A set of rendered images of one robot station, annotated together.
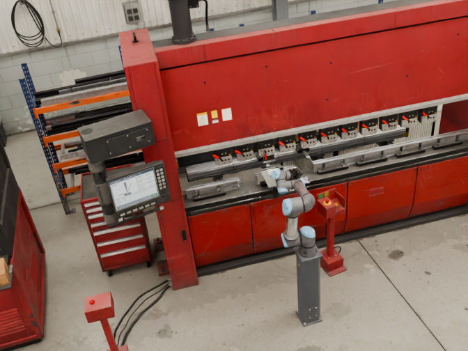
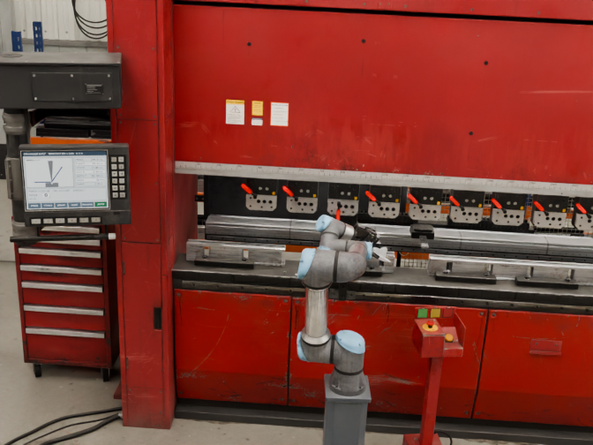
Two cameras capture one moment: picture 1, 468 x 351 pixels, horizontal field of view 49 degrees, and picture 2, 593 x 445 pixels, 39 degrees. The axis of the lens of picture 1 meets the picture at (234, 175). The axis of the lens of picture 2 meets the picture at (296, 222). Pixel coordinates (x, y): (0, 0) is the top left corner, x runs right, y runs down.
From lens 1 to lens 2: 1.39 m
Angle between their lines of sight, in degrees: 17
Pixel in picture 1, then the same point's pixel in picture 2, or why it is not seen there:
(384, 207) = (560, 387)
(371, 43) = (570, 42)
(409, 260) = not seen: outside the picture
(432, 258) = not seen: outside the picture
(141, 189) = (78, 184)
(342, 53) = (511, 50)
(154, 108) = (144, 56)
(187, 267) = (154, 387)
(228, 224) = (245, 327)
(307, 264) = (336, 409)
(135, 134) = (86, 79)
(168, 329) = not seen: outside the picture
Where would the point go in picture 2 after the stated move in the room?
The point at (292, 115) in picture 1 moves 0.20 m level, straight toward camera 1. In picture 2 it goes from (401, 147) to (389, 158)
